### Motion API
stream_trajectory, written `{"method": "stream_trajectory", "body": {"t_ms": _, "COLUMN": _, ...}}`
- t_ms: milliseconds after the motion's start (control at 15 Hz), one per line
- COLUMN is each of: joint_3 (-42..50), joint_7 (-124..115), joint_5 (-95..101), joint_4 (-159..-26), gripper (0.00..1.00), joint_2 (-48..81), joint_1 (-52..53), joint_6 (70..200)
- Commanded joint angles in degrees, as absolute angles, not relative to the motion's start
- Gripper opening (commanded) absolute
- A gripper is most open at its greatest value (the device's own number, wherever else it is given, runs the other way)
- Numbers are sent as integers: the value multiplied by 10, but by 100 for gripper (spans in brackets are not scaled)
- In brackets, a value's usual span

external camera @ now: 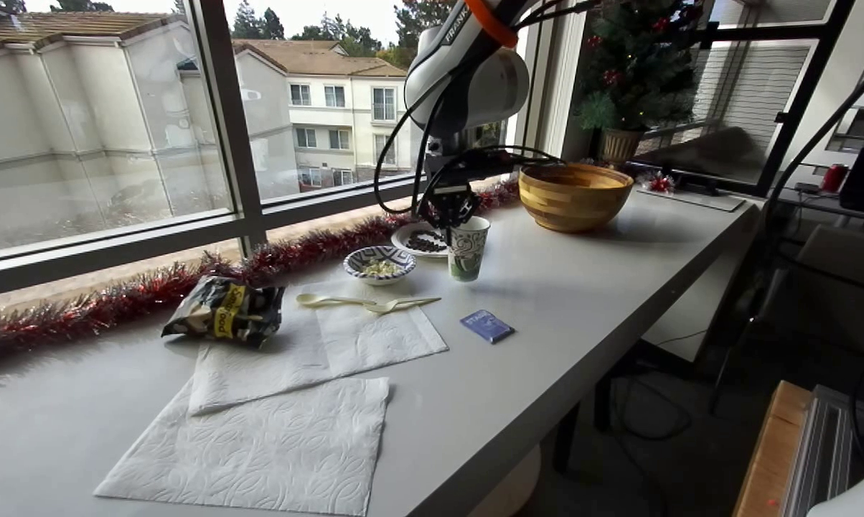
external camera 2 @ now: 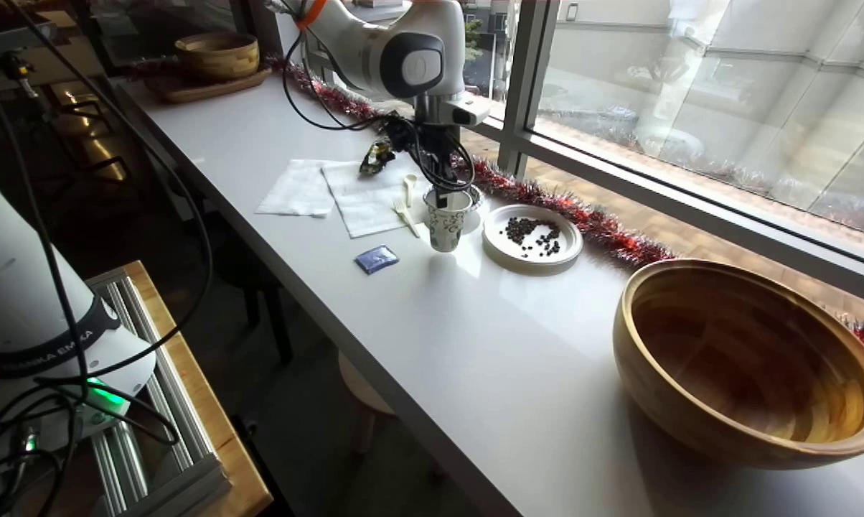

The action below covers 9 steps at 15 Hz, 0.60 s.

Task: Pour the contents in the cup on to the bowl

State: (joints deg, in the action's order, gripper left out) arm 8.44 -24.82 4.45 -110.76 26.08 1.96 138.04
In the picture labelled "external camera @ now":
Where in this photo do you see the wooden box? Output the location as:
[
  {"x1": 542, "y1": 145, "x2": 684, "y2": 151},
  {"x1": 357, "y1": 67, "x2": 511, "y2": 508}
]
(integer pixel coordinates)
[{"x1": 732, "y1": 380, "x2": 815, "y2": 517}]

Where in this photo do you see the small Christmas tree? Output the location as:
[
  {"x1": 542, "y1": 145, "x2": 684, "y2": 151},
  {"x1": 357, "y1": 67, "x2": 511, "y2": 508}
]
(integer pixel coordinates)
[{"x1": 571, "y1": 0, "x2": 707, "y2": 168}]

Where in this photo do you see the grey metal rail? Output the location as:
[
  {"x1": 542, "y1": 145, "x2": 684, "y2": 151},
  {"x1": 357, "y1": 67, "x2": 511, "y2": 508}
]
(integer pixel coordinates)
[{"x1": 791, "y1": 385, "x2": 858, "y2": 517}]

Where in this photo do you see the red cup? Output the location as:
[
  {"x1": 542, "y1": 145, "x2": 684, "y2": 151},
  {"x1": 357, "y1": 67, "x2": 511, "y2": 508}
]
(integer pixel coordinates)
[{"x1": 819, "y1": 161, "x2": 851, "y2": 195}]

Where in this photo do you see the crumpled snack bag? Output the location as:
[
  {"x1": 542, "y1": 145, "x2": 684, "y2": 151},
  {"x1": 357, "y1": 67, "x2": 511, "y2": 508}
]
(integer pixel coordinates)
[{"x1": 159, "y1": 273, "x2": 288, "y2": 352}]

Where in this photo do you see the large white paper towel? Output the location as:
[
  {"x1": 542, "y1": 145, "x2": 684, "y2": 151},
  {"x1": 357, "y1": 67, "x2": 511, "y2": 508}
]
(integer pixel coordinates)
[{"x1": 93, "y1": 373, "x2": 393, "y2": 517}]

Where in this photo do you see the red tinsel garland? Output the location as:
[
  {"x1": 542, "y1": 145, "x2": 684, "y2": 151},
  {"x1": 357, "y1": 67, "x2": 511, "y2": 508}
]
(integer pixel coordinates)
[{"x1": 0, "y1": 177, "x2": 524, "y2": 366}]

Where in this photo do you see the yellow wooden bowl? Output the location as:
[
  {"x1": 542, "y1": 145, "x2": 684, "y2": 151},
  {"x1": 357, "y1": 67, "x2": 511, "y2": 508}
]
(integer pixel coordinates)
[{"x1": 516, "y1": 161, "x2": 637, "y2": 237}]

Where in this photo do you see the dark window frame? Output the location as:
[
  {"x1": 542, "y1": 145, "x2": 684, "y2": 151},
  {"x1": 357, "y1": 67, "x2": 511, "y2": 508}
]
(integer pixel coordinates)
[{"x1": 0, "y1": 0, "x2": 548, "y2": 299}]

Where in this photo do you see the patterned paper cup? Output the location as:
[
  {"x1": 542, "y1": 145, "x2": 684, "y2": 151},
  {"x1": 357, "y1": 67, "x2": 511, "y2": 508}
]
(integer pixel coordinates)
[{"x1": 449, "y1": 215, "x2": 493, "y2": 286}]

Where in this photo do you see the dark chair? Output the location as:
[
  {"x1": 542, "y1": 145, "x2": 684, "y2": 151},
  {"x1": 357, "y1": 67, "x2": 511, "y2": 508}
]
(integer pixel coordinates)
[{"x1": 736, "y1": 225, "x2": 864, "y2": 398}]

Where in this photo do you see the white plate with dark food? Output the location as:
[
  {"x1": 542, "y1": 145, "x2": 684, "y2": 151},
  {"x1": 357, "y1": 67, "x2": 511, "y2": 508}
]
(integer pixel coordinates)
[{"x1": 392, "y1": 220, "x2": 455, "y2": 258}]

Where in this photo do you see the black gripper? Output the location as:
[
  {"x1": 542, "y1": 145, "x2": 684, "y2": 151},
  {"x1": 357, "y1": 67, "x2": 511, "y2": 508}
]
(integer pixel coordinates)
[{"x1": 416, "y1": 125, "x2": 489, "y2": 234}]

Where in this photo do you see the small patterned bowl with snacks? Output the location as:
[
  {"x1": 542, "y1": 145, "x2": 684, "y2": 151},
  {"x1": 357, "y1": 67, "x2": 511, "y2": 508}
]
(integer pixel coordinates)
[{"x1": 340, "y1": 243, "x2": 420, "y2": 289}]

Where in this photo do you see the white plastic object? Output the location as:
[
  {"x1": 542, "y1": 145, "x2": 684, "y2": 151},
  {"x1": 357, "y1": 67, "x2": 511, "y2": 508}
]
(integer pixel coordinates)
[{"x1": 806, "y1": 444, "x2": 864, "y2": 517}]

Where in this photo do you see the smooth white paper napkin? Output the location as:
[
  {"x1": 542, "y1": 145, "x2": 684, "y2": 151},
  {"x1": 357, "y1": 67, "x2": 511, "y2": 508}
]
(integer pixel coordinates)
[{"x1": 188, "y1": 303, "x2": 452, "y2": 419}]

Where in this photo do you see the flat grey mat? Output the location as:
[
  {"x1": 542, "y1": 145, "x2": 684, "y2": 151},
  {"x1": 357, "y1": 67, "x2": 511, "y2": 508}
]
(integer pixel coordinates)
[{"x1": 641, "y1": 184, "x2": 750, "y2": 215}]

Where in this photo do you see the blue packet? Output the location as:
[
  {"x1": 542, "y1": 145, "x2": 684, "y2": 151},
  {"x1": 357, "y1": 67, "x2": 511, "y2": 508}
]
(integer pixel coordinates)
[{"x1": 460, "y1": 307, "x2": 516, "y2": 345}]

